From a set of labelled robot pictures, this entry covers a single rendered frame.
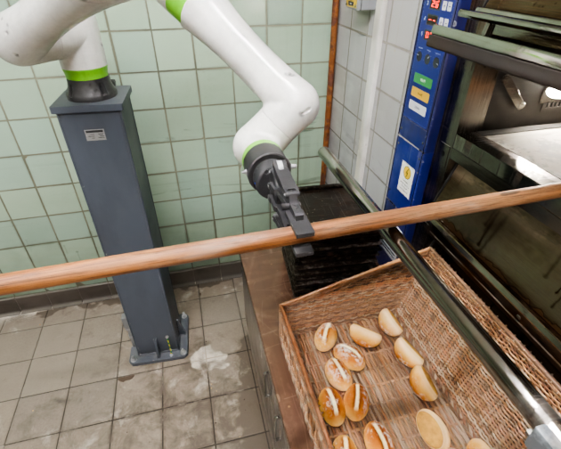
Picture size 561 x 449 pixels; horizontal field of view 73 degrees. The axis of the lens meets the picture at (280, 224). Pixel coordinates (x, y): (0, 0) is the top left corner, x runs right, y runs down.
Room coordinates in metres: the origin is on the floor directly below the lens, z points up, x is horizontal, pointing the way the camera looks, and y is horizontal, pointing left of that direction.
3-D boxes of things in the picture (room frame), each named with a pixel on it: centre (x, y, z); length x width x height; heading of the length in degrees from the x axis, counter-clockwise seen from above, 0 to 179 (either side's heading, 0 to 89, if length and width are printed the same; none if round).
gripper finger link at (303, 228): (0.50, -0.03, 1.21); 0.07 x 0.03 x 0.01; 15
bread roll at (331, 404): (0.54, -0.13, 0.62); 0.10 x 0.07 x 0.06; 11
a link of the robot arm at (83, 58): (1.21, 0.60, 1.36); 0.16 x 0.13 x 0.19; 150
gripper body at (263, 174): (0.65, 0.01, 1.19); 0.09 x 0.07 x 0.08; 15
